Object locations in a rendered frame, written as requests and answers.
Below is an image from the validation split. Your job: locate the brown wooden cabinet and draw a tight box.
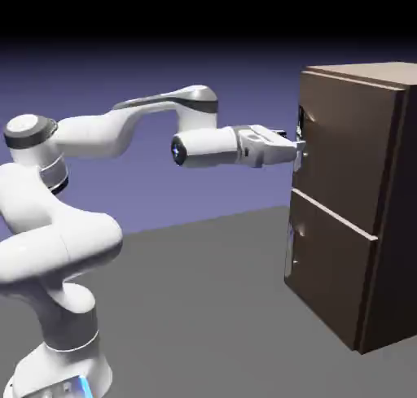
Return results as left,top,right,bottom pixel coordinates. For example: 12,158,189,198
283,61,417,356

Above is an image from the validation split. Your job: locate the small brown cabinet door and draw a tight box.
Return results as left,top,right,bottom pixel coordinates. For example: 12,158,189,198
283,188,379,354

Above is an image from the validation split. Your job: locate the long curved metal door handle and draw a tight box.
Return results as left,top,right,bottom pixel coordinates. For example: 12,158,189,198
292,104,316,174

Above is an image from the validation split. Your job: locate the short curved metal door handle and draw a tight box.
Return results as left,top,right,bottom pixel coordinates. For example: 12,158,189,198
284,222,307,279

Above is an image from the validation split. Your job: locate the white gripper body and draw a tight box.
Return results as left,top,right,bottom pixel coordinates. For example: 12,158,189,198
251,124,299,168

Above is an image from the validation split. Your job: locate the large brown cabinet door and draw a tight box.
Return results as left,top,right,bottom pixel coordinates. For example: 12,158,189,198
290,70,407,237

